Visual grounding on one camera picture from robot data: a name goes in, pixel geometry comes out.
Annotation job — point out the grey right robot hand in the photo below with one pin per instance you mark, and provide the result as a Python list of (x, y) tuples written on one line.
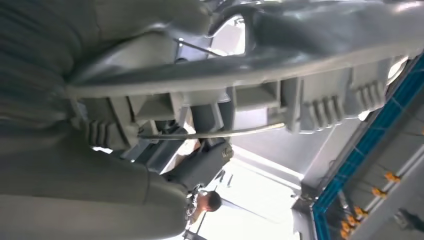
[(82, 198)]

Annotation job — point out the person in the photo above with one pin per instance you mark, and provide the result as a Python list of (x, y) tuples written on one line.
[(210, 200)]

